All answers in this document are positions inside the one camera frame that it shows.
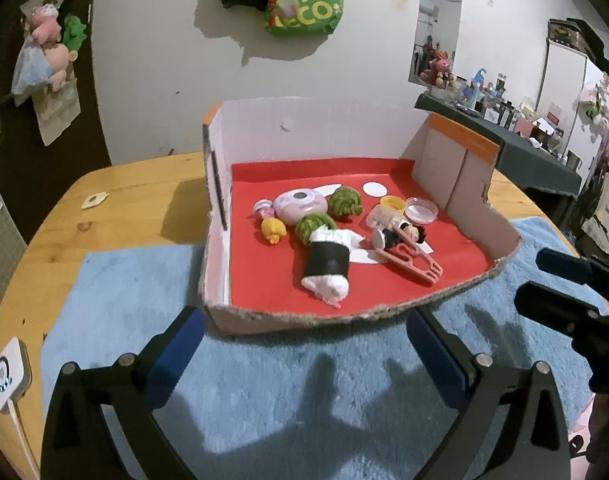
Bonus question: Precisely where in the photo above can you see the cardboard tray with red liner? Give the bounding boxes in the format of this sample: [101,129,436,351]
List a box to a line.
[199,98,521,335]

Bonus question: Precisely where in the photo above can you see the small wooden tag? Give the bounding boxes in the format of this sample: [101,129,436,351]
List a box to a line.
[81,192,109,210]

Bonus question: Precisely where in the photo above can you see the dark cluttered side table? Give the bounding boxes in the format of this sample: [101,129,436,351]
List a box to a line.
[415,93,581,198]

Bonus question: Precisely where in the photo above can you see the yellow bottle cap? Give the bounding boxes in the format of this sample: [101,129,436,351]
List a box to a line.
[379,195,405,214]

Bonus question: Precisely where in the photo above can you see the white refrigerator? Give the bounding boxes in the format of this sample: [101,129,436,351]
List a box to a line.
[537,40,609,169]

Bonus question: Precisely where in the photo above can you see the clear plastic cup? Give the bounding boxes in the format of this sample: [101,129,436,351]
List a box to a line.
[365,205,405,230]

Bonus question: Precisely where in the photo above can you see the pink plastic clothes peg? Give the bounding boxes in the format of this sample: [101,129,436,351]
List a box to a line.
[373,244,443,285]

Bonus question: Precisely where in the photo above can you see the white square charger device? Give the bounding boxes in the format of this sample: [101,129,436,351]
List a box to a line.
[0,337,32,413]

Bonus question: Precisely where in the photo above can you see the pink plush toys hanging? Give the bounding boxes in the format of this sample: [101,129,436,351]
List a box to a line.
[30,3,78,92]

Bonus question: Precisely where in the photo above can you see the clear round plastic lid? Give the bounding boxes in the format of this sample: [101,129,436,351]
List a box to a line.
[405,197,439,224]

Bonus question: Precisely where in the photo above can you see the small pink capsule toy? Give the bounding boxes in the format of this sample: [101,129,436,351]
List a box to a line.
[254,198,275,220]

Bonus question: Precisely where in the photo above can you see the white charger cable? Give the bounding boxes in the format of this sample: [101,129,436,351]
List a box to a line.
[8,398,42,480]

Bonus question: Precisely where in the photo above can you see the black and white cloth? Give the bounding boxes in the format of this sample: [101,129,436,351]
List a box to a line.
[301,226,364,309]

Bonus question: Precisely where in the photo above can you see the yellow duck toy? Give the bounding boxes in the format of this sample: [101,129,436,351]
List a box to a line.
[261,217,287,245]

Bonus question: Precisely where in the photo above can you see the blue fluffy towel mat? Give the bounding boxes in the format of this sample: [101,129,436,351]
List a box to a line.
[40,218,605,479]

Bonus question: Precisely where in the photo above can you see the green eco shopping bag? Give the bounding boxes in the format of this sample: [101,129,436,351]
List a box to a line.
[264,0,344,37]

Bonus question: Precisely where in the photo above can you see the pink rounded gadget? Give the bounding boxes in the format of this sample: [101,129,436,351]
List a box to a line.
[273,188,329,226]

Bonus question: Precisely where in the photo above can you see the green fuzzy ball in tray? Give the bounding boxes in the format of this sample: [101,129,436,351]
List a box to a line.
[327,185,363,219]

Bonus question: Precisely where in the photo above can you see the small doll figurine black hair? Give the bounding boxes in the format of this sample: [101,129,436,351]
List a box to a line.
[371,222,426,250]

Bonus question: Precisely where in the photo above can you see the green fuzzy ball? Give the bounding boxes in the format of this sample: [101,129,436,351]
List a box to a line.
[295,211,337,245]
[327,185,363,219]

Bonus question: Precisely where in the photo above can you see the pink plush on side table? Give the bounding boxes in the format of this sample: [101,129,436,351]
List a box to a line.
[419,51,452,89]

